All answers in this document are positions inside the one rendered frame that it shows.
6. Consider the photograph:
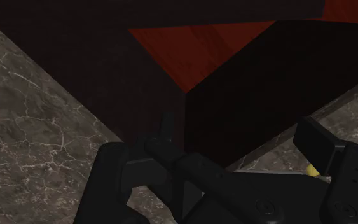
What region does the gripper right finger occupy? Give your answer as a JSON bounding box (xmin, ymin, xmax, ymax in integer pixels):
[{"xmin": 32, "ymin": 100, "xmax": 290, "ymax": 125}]
[{"xmin": 293, "ymin": 116, "xmax": 358, "ymax": 224}]

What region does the dark counter cabinet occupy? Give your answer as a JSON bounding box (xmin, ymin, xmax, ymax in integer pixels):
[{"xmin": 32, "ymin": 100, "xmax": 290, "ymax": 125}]
[{"xmin": 0, "ymin": 12, "xmax": 358, "ymax": 170}]

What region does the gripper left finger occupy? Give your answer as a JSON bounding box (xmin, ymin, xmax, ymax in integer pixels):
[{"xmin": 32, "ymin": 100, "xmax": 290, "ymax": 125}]
[{"xmin": 73, "ymin": 112, "xmax": 286, "ymax": 224}]

